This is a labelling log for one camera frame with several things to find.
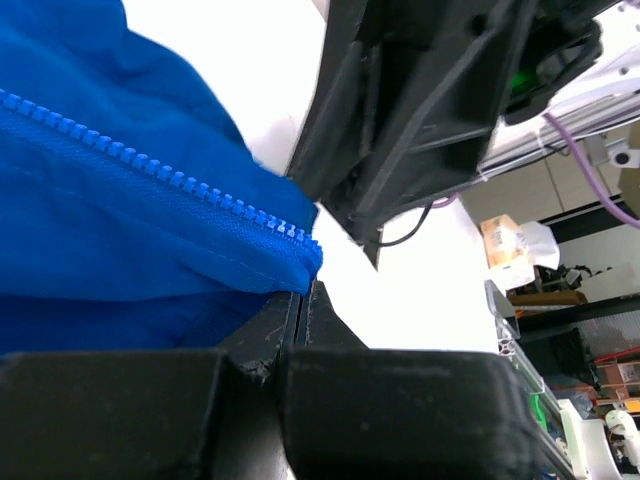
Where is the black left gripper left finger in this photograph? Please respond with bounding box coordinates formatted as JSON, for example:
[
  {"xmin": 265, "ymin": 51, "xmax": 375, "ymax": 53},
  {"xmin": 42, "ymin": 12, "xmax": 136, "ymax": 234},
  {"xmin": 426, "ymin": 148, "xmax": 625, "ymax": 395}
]
[{"xmin": 1, "ymin": 294, "xmax": 300, "ymax": 479}]

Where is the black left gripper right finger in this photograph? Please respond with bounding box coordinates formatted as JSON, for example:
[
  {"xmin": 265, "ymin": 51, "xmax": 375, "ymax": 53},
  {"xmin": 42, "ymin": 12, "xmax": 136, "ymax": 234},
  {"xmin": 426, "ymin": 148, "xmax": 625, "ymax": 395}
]
[{"xmin": 282, "ymin": 283, "xmax": 542, "ymax": 479}]

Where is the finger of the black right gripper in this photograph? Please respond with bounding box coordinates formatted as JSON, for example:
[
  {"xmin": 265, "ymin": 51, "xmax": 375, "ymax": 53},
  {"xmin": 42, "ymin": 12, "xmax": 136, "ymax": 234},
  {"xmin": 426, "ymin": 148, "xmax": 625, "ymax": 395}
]
[{"xmin": 288, "ymin": 1, "xmax": 537, "ymax": 245}]

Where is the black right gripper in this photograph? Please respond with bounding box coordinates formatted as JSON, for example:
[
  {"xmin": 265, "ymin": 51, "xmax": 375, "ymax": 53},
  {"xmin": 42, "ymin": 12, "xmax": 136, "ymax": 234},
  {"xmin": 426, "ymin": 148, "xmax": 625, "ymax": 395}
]
[{"xmin": 503, "ymin": 0, "xmax": 614, "ymax": 125}]

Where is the blue white red hooded jacket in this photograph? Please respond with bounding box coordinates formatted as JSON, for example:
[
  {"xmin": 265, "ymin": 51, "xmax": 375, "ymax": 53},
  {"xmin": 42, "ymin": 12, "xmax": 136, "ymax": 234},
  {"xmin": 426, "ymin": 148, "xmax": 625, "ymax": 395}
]
[{"xmin": 1, "ymin": 1, "xmax": 323, "ymax": 353}]

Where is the cardboard box in background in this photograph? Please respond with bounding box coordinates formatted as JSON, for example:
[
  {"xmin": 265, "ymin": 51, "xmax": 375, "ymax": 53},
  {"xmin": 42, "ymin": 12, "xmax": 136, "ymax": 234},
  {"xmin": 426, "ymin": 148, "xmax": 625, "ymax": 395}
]
[{"xmin": 480, "ymin": 214, "xmax": 532, "ymax": 269}]

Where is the aluminium table frame rail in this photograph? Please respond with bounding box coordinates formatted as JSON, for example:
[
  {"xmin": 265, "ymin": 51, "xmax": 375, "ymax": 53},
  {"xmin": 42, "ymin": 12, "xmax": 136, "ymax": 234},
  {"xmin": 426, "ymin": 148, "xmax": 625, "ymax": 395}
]
[{"xmin": 472, "ymin": 91, "xmax": 639, "ymax": 184}]

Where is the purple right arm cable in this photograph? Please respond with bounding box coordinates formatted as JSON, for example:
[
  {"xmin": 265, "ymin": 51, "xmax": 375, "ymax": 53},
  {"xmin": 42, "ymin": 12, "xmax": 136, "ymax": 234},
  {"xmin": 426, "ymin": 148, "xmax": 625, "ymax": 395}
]
[{"xmin": 429, "ymin": 112, "xmax": 640, "ymax": 231}]

